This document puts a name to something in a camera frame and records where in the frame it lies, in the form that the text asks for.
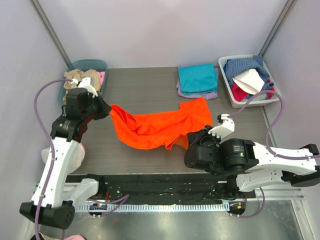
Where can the white garment in basket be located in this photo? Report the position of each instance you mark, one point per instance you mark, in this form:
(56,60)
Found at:
(249,80)

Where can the pink garment in basket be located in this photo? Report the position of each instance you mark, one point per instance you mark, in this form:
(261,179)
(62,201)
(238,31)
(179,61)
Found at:
(101,79)

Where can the white plastic basket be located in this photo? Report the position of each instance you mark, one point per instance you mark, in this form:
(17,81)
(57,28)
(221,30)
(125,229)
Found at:
(222,61)

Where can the white slotted cable duct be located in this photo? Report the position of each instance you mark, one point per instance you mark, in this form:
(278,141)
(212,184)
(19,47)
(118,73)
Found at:
(130,208)

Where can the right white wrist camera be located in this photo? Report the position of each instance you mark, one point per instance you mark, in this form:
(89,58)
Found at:
(225,127)

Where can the pink cloth at bottom edge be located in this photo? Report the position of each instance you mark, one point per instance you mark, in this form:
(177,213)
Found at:
(45,237)

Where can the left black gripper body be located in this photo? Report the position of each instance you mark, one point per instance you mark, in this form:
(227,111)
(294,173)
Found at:
(101,108)

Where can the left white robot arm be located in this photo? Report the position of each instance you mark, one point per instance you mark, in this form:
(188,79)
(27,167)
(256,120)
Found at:
(50,205)

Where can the orange t shirt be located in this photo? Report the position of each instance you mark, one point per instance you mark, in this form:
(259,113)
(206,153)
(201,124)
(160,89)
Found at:
(153,130)

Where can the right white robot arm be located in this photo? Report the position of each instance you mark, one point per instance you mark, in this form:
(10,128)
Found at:
(248,165)

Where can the folded teal t shirt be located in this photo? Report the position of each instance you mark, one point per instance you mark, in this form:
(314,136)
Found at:
(198,77)

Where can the red garment in basket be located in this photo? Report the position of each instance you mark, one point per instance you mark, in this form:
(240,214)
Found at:
(240,95)

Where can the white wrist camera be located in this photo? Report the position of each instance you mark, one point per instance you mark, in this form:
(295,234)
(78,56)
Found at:
(225,127)
(86,83)

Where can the folded lavender t shirt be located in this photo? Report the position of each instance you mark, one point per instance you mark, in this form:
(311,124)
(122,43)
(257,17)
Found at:
(197,96)

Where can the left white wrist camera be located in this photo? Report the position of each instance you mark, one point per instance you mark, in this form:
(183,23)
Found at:
(86,83)

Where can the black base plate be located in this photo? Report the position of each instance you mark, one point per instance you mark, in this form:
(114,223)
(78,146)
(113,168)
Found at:
(167,189)

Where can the white mesh bag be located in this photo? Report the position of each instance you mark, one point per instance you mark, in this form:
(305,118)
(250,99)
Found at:
(76,161)

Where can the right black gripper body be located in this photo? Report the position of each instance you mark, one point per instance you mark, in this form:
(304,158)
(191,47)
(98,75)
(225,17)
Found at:
(196,139)

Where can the blue checkered garment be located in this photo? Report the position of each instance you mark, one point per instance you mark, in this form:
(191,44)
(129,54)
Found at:
(235,66)

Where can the beige crumpled shirt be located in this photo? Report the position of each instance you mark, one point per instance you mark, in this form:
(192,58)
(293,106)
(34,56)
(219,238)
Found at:
(79,75)

